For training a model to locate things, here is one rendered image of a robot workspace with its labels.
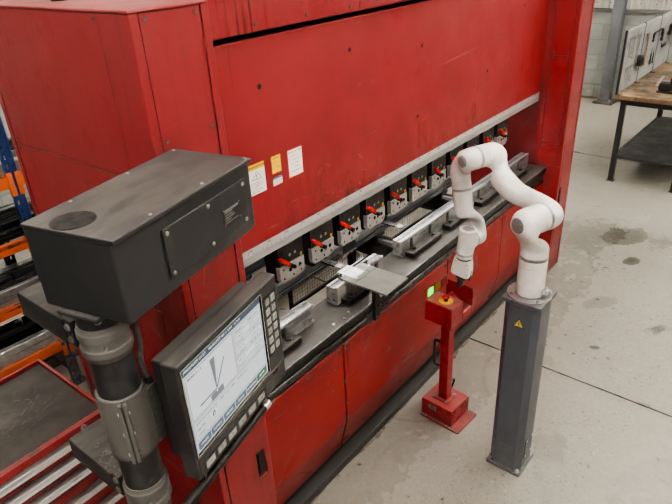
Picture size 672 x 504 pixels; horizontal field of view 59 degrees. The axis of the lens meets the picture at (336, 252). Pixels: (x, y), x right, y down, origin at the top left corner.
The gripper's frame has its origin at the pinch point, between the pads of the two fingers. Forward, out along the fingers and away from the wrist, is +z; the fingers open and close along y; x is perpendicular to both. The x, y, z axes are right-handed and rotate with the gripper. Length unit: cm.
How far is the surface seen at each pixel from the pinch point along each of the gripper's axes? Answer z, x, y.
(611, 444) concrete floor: 78, 29, 85
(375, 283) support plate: -14, -46, -19
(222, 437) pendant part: -48, -168, 25
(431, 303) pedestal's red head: 8.0, -15.0, -6.5
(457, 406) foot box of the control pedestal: 72, -8, 13
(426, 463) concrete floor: 83, -43, 18
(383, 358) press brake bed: 38, -36, -19
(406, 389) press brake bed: 82, -7, -21
